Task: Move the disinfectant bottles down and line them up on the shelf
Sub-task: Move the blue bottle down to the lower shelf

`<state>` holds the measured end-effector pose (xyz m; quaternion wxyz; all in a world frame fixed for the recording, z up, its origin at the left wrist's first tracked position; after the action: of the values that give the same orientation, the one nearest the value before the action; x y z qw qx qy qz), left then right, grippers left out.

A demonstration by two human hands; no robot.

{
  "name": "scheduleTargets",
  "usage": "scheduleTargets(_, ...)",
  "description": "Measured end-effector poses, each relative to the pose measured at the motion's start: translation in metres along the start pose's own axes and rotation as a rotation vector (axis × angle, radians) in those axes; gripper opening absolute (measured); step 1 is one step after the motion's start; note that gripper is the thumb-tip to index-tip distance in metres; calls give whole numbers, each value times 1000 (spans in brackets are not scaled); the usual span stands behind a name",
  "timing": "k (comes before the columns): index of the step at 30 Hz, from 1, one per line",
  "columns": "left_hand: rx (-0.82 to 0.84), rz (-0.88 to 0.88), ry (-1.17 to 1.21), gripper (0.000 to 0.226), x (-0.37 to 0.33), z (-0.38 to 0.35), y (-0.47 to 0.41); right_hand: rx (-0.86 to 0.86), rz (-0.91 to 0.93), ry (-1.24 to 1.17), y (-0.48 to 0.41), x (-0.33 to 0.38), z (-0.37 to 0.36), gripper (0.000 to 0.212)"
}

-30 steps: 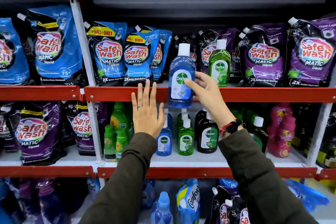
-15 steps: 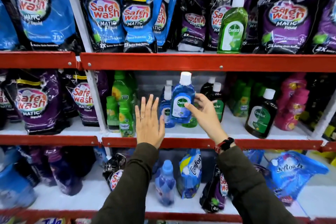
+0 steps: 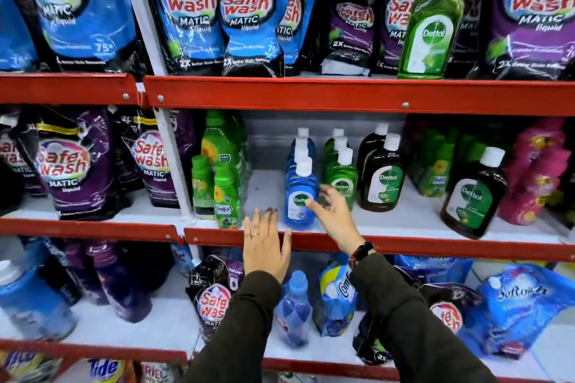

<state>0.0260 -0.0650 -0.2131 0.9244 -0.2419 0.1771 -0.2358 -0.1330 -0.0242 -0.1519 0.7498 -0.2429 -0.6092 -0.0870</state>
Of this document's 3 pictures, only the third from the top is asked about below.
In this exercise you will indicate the person's right hand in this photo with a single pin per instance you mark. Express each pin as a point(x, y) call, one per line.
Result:
point(339, 223)

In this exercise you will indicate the person's left hand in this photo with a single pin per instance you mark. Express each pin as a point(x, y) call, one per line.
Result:
point(265, 252)

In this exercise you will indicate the person's left little finger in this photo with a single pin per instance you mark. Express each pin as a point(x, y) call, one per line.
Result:
point(247, 230)

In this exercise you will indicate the person's right thumb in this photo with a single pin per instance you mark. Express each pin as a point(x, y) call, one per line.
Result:
point(316, 209)

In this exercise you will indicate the person's left thumb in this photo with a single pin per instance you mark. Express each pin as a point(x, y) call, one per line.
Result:
point(286, 244)

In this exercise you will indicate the person's left middle finger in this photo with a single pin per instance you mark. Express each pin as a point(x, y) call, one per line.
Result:
point(266, 224)

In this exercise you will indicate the person's right forearm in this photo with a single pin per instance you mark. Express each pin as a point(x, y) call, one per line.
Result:
point(413, 329)

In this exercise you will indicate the person's left forearm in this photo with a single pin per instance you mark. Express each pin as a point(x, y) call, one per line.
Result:
point(233, 333)

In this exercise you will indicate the blue antiseptic bottle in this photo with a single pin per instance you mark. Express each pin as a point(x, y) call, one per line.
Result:
point(297, 154)
point(301, 143)
point(300, 198)
point(304, 132)

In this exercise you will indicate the green conditioner bottle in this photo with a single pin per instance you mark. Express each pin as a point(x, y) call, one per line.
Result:
point(203, 189)
point(227, 198)
point(218, 140)

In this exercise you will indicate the small green antiseptic bottle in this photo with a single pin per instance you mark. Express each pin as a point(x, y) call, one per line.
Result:
point(340, 143)
point(338, 132)
point(343, 180)

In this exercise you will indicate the black and red wristband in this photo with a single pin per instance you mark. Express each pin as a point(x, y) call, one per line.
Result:
point(360, 253)

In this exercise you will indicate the blue conditioner bottle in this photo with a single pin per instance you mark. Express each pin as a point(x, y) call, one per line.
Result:
point(294, 311)

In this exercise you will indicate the blue conditioner pouch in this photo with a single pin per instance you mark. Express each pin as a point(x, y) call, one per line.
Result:
point(334, 297)
point(435, 268)

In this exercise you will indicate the small brown antiseptic bottle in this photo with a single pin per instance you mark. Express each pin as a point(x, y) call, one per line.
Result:
point(370, 145)
point(382, 180)

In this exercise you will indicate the purple detergent pouch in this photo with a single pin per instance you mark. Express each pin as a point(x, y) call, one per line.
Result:
point(352, 23)
point(213, 297)
point(152, 158)
point(530, 14)
point(72, 162)
point(125, 158)
point(397, 10)
point(15, 158)
point(467, 32)
point(444, 306)

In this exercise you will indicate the cluster of green flower-label bottles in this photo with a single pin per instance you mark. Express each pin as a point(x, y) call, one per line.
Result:
point(438, 167)

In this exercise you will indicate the dark purple conditioner bottle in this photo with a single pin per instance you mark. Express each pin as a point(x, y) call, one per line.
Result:
point(121, 284)
point(76, 270)

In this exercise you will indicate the large brown antiseptic bottle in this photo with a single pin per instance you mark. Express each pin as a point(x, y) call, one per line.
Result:
point(471, 198)

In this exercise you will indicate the white and red detergent packet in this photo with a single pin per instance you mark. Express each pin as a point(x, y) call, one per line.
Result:
point(157, 373)

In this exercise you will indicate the blue detergent pouch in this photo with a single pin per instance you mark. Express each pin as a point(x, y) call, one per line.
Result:
point(13, 37)
point(188, 14)
point(251, 14)
point(81, 5)
point(301, 14)

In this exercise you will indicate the orange detergent packet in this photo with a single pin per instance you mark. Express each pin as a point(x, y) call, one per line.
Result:
point(108, 371)

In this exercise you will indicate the large green antiseptic bottle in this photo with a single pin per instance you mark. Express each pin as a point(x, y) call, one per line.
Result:
point(431, 32)

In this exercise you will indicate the pink conditioner bottle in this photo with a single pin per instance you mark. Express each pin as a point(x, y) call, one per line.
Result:
point(537, 138)
point(534, 185)

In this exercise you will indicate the light blue softener pouch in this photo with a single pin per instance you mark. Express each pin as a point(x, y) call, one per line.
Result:
point(521, 302)

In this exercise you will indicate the large light blue bottle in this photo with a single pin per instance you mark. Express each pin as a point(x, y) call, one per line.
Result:
point(31, 306)

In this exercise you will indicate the yellow detergent packet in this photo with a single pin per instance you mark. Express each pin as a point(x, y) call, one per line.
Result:
point(27, 367)

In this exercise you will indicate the white shelf upright post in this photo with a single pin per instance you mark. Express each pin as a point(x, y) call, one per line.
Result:
point(173, 162)

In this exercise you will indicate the red shelf edge rail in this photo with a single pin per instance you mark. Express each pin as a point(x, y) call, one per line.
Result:
point(67, 88)
point(426, 247)
point(90, 351)
point(90, 230)
point(359, 95)

